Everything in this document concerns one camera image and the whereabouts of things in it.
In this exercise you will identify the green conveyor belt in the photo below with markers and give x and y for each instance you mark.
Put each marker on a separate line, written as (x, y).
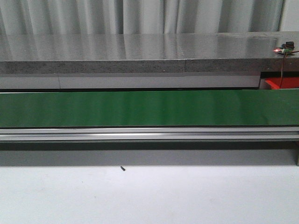
(150, 108)

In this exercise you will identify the red plastic bin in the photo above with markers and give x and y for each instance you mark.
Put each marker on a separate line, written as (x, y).
(285, 83)

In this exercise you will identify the aluminium conveyor frame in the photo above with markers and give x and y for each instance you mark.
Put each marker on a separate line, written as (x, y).
(150, 146)

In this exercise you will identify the small green circuit board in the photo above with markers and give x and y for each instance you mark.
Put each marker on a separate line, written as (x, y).
(286, 49)

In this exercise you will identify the white pleated curtain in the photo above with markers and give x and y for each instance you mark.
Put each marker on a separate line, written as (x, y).
(146, 16)

